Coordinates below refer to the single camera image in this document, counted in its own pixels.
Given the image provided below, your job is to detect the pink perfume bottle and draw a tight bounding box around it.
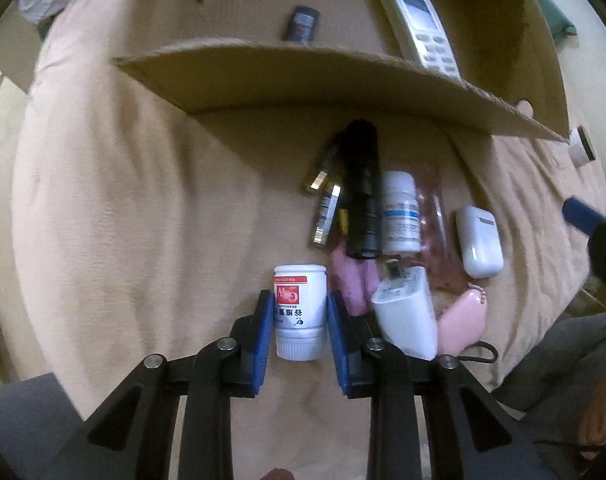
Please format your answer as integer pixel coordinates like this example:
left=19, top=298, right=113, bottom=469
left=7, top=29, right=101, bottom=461
left=329, top=242, right=380, bottom=316

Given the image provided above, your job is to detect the white bottle red label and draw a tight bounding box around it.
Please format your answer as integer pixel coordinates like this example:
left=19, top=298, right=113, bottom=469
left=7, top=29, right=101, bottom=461
left=273, top=264, right=328, bottom=362

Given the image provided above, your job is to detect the white USB charger block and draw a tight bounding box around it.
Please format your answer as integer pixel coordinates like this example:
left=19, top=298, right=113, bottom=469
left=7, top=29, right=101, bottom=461
left=371, top=259, right=437, bottom=361

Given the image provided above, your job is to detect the black gold AA battery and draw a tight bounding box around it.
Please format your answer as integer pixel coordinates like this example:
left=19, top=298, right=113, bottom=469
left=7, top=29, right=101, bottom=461
left=311, top=180, right=342, bottom=247

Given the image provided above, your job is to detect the white bottle blue label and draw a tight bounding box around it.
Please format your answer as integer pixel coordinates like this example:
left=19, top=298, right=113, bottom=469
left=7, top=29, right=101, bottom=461
left=382, top=171, right=421, bottom=255

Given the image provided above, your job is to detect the white earbuds case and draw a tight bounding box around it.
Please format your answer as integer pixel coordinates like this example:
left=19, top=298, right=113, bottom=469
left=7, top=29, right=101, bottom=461
left=456, top=206, right=504, bottom=280

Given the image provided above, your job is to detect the clear pink plastic package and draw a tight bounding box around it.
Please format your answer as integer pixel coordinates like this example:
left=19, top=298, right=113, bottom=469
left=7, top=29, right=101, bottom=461
left=415, top=160, right=467, bottom=294

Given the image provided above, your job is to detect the pink foot-shaped pouch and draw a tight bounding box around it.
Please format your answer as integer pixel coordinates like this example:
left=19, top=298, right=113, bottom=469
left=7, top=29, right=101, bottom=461
left=437, top=284, right=487, bottom=356

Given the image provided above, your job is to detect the black flashlight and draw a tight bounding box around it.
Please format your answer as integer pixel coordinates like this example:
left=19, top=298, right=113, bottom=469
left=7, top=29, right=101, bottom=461
left=340, top=119, right=382, bottom=260

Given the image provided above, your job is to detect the white air conditioner remote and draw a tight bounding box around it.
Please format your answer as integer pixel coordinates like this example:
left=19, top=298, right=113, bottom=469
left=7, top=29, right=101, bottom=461
left=380, top=0, right=461, bottom=80

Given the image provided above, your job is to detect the black rectangular vape device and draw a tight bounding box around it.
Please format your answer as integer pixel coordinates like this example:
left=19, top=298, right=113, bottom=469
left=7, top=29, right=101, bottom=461
left=282, top=6, right=320, bottom=44

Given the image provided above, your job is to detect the person's right hand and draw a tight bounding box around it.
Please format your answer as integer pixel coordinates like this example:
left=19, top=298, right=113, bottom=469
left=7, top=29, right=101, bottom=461
left=578, top=374, right=606, bottom=446

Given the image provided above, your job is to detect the white jar brown lid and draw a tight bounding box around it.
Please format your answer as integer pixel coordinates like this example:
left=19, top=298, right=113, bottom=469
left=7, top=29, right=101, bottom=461
left=568, top=126, right=597, bottom=168

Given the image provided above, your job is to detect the black gold lipstick tube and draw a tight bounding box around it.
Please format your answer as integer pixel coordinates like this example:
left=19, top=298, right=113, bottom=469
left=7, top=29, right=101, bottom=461
left=303, top=132, right=342, bottom=193

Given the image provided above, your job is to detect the teal cushion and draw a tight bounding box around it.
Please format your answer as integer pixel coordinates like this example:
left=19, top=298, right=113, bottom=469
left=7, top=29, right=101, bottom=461
left=537, top=0, right=577, bottom=44

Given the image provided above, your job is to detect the brown cardboard box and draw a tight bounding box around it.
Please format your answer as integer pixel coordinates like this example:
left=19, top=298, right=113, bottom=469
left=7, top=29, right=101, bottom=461
left=116, top=0, right=570, bottom=142

